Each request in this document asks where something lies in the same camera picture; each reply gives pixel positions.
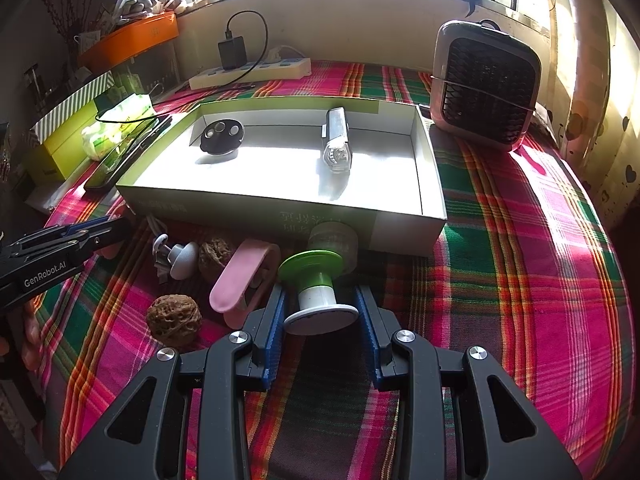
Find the small grey desk heater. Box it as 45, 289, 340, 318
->
430, 20, 539, 154

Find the green and white spool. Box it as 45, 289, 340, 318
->
277, 250, 360, 337

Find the person's left hand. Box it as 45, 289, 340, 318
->
0, 240, 127, 366

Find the grey tube with green cap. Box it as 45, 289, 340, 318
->
320, 107, 354, 177

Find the plaid tablecloth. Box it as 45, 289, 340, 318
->
30, 59, 637, 480

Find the black charging cable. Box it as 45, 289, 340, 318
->
95, 10, 268, 126

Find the brown wrinkled walnut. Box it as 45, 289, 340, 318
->
198, 240, 236, 282
146, 295, 203, 349

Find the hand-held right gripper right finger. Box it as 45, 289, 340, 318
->
352, 285, 583, 480

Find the shallow white cardboard box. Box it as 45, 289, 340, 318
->
116, 96, 448, 257

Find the orange storage box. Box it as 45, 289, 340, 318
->
77, 11, 180, 72

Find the white power strip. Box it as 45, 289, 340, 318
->
188, 56, 312, 92

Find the green box with striped lid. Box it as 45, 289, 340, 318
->
24, 71, 117, 182

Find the black round three-disc gadget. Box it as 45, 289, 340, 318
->
200, 118, 246, 157

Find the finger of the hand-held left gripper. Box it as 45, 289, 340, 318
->
10, 227, 128, 273
12, 214, 135, 256

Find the green tissue pack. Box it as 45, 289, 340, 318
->
81, 95, 154, 162

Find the grey mushroom-shaped knob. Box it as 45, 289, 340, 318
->
167, 242, 200, 281

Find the white plastic hook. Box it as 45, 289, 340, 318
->
151, 232, 173, 283

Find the pink plastic clip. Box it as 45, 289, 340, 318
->
209, 241, 282, 329

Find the black charger plug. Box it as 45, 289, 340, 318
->
218, 35, 247, 71

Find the black smartphone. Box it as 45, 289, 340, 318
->
83, 114, 174, 194

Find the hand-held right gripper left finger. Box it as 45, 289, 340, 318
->
60, 285, 289, 480

